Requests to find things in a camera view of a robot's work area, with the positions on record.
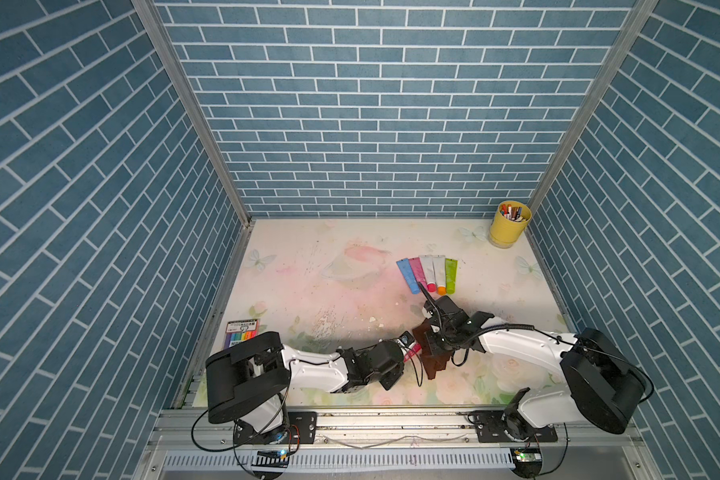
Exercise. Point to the white pink-cap toothpaste tube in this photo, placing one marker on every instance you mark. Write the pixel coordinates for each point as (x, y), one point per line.
(427, 263)

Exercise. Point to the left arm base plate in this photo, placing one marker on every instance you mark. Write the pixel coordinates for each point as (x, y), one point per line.
(276, 429)

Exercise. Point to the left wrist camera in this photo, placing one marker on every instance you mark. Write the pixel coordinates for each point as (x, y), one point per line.
(406, 340)

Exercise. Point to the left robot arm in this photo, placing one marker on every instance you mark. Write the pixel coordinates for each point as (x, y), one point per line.
(249, 381)

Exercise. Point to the white orange-cap toothpaste tube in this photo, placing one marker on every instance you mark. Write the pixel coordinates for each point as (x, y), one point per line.
(440, 273)

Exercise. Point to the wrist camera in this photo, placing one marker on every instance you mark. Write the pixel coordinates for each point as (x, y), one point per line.
(406, 340)
(434, 312)

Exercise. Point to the blue toothpaste tube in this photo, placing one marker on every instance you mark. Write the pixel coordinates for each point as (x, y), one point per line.
(407, 273)

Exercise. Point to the pens in cup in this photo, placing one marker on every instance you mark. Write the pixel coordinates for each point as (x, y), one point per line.
(511, 212)

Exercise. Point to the aluminium front rail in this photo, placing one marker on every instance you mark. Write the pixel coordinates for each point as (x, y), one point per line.
(380, 427)

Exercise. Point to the magenta toothpaste tube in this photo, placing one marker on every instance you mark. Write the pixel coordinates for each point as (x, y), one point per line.
(418, 271)

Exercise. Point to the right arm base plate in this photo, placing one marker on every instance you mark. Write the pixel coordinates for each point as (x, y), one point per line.
(495, 426)

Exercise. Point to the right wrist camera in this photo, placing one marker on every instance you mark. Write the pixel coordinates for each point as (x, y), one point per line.
(434, 312)

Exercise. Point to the brown cloth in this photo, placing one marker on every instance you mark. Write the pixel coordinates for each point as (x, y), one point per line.
(436, 352)

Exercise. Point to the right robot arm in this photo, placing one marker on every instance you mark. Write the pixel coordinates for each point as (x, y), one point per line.
(595, 383)

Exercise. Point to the yellow cup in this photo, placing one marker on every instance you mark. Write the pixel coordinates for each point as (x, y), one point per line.
(504, 233)

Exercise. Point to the colourful card on table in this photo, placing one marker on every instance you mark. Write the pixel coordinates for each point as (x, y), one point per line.
(239, 331)

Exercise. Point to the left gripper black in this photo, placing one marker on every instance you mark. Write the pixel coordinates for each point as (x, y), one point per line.
(395, 375)

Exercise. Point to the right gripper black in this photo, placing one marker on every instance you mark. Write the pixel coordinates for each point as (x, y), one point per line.
(429, 338)

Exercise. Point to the green toothpaste tube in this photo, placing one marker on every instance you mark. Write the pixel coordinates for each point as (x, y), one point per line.
(451, 270)

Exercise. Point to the red toothpaste tube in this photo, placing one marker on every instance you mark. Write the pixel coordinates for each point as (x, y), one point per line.
(411, 351)

